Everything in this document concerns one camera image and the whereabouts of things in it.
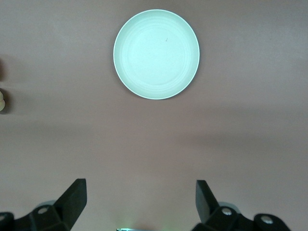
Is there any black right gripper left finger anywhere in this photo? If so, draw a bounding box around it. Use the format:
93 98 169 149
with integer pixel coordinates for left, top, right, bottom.
0 178 87 231

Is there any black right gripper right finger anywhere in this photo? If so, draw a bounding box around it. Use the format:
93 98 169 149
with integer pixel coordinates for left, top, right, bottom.
192 179 293 231

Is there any yellow pink peach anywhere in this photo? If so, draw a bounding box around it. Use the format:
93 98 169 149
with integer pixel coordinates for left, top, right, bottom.
0 88 6 113

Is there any brown table cover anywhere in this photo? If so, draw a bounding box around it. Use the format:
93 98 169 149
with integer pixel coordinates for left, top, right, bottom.
0 0 308 231

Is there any pale green round plate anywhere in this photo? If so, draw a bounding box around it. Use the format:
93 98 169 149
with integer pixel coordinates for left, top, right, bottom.
113 9 201 100

